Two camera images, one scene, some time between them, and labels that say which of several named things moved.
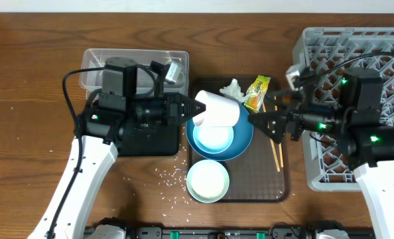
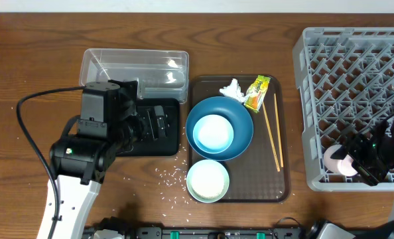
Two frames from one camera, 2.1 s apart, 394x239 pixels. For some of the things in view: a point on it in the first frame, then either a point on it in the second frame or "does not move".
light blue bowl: (213, 139) does not move
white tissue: (233, 91) does not move
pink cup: (219, 111) → (343, 167)
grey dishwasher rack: (324, 53) does not move
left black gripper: (172, 109) → (146, 118)
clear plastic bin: (155, 68) does not move
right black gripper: (294, 119) → (371, 175)
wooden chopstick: (279, 143) does not move
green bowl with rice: (207, 180) does not move
